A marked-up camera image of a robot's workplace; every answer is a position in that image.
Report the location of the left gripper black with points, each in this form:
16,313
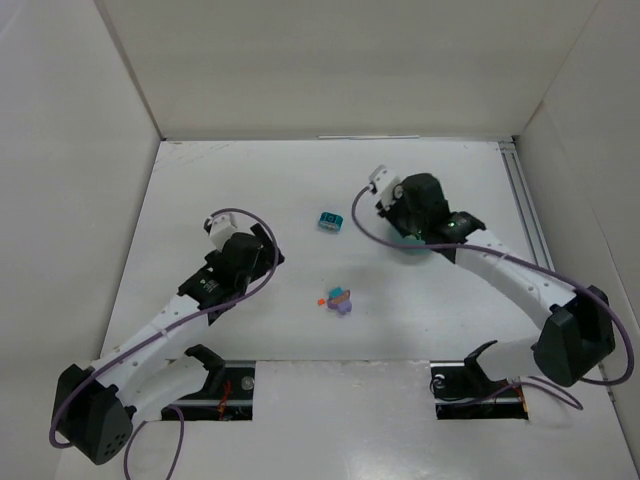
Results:
267,244

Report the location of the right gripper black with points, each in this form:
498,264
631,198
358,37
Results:
396,220

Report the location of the purple lego figure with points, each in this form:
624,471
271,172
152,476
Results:
339,300

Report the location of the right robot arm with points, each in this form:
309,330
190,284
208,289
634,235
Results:
576,333

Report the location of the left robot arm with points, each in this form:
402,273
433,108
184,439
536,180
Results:
98,408

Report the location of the teal round divided container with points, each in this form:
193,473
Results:
408,245

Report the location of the teal lego block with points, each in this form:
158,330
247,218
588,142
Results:
330,222

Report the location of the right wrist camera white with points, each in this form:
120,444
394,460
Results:
385,186

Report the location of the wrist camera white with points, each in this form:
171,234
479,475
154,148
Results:
385,186
220,228

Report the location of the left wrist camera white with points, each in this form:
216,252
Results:
220,228

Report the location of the aluminium rail right edge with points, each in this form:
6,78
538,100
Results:
528,215

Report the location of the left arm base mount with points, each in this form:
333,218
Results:
226,394

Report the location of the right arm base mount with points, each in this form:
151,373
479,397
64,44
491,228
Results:
462,391

